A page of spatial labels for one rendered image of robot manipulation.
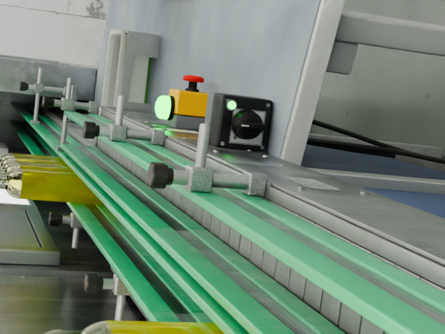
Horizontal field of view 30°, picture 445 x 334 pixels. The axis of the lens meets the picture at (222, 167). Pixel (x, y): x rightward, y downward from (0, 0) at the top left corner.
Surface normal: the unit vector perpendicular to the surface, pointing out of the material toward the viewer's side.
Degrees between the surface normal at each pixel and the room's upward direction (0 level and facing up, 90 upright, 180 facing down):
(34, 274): 90
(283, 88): 0
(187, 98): 90
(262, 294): 90
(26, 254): 90
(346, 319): 0
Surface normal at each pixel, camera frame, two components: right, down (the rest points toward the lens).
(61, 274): 0.31, 0.13
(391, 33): 0.26, 0.42
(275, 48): -0.94, -0.08
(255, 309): 0.13, -0.99
